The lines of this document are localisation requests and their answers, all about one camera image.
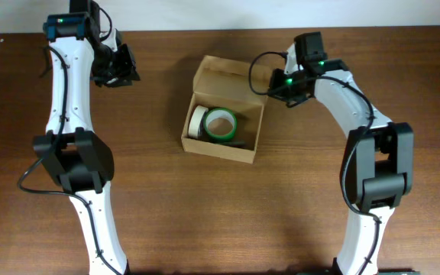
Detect brown cardboard box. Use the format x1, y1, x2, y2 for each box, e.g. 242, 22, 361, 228
181, 56, 267, 163

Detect black white marker pen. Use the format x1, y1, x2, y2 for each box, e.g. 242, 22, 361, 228
222, 141, 246, 148

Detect green tape roll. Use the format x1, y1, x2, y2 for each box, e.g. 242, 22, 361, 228
203, 108, 238, 141

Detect cream masking tape roll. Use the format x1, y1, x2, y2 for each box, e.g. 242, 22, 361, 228
188, 105, 209, 139

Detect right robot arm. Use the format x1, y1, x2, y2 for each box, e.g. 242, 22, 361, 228
267, 32, 414, 275

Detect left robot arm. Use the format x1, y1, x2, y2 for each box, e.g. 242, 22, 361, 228
29, 0, 140, 274

